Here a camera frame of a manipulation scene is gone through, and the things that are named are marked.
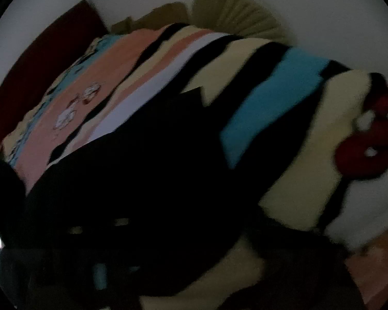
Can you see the striped cartoon print blanket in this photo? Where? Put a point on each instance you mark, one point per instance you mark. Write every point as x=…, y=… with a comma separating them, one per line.
x=123, y=58

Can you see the black garment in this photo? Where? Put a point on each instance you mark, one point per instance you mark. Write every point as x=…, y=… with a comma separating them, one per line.
x=148, y=184

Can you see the dark red headboard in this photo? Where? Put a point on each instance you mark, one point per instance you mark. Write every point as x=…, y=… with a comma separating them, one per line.
x=38, y=64

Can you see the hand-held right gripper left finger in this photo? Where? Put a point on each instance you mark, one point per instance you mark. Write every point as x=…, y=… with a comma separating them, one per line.
x=84, y=264

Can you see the olive pleated cushion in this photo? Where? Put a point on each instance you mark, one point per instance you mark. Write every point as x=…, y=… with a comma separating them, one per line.
x=236, y=13

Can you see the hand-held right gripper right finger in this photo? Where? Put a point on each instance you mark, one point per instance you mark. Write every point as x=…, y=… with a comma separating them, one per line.
x=304, y=274

